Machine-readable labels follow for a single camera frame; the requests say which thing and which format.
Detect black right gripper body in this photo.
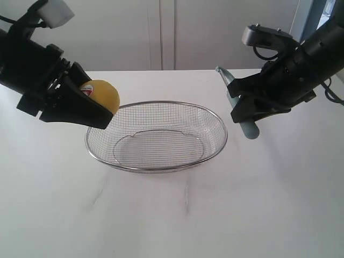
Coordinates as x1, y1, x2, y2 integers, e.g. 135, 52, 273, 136
259, 42, 329, 114

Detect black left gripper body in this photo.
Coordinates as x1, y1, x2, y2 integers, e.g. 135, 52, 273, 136
1, 30, 70, 117

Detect teal handled vegetable peeler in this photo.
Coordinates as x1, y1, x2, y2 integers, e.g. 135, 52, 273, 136
215, 66, 260, 140

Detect yellow lemon with sticker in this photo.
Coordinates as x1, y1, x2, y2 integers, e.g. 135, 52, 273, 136
80, 80, 120, 114

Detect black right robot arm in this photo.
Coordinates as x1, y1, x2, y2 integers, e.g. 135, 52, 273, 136
227, 1, 343, 123

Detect white cabinet doors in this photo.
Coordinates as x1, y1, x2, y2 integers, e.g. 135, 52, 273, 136
0, 0, 327, 73

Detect oval steel mesh basket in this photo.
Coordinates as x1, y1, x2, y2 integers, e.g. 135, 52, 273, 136
85, 101, 228, 174

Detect black right camera cable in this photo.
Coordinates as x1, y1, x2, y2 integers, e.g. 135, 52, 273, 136
252, 45, 344, 104

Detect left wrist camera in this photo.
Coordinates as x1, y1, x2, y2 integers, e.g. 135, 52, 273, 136
27, 0, 75, 29

